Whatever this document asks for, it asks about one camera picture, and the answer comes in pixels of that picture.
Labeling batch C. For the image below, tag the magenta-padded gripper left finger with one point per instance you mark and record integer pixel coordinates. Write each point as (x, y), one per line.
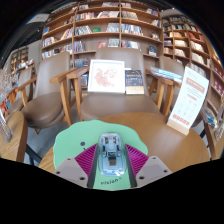
(85, 161)

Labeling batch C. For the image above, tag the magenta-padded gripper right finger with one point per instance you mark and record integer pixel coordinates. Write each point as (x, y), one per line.
(138, 161)

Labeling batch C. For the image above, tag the transparent computer mouse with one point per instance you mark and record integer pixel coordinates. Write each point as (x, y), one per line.
(111, 156)

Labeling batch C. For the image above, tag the green blob-shaped mouse pad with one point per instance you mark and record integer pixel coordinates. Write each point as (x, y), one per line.
(76, 136)

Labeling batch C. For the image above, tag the white red sign, wooden base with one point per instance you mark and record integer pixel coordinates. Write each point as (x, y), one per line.
(188, 100)

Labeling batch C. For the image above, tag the dark hardcover book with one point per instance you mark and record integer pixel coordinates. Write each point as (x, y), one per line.
(134, 81)

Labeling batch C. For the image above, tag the stack of blue magazines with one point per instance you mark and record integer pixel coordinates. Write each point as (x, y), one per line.
(210, 118)

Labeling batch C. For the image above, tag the white framed floral picture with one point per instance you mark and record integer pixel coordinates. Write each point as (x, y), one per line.
(106, 76)

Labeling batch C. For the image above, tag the stack of light blue books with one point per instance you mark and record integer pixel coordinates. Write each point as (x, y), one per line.
(165, 74)

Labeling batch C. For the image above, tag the distant small wooden bookshelf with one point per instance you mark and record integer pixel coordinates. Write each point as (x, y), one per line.
(21, 61)

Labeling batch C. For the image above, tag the angled wooden bookshelf unit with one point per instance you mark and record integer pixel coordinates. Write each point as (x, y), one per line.
(196, 50)

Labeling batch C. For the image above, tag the wide wooden bookshelf unit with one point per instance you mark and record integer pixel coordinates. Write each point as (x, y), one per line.
(100, 26)

